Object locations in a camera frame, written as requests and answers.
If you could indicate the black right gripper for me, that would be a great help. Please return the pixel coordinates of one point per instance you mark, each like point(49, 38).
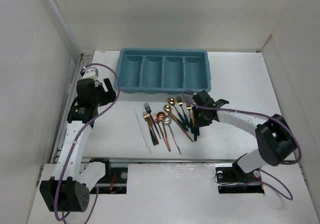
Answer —
point(198, 122)

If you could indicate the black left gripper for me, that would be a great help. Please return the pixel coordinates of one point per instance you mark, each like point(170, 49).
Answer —
point(109, 95)

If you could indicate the gold knife green handle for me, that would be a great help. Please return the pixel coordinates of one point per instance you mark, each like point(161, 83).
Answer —
point(197, 131)
point(195, 137)

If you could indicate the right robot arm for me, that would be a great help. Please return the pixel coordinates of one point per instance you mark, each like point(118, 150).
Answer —
point(276, 143)

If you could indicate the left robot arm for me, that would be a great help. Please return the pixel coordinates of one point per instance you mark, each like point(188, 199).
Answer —
point(68, 189)

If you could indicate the silver slotted spoon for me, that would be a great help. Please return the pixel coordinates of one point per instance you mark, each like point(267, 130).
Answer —
point(167, 122)

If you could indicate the copper slotted spoon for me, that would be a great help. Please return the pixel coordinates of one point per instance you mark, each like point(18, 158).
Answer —
point(160, 118)

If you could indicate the blue plastic cutlery tray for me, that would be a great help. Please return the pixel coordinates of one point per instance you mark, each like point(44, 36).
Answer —
point(162, 70)

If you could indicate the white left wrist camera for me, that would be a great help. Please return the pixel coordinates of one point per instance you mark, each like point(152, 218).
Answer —
point(90, 72)

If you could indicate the gold spoon upper green handle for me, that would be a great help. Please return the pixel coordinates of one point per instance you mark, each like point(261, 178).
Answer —
point(171, 101)

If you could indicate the aluminium rail left side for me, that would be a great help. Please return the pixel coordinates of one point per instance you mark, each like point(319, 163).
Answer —
point(68, 97)

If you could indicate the aluminium rail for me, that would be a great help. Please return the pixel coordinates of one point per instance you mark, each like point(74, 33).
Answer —
point(170, 160)
point(68, 97)

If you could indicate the rose gold fork green handle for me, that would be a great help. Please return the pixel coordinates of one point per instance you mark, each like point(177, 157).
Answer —
point(151, 131)

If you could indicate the aluminium rail front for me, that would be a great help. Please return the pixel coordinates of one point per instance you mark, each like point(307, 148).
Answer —
point(170, 160)

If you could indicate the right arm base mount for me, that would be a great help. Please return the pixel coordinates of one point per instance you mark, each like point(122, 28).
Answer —
point(234, 181)

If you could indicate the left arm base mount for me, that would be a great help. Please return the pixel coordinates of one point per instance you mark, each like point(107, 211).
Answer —
point(114, 182)

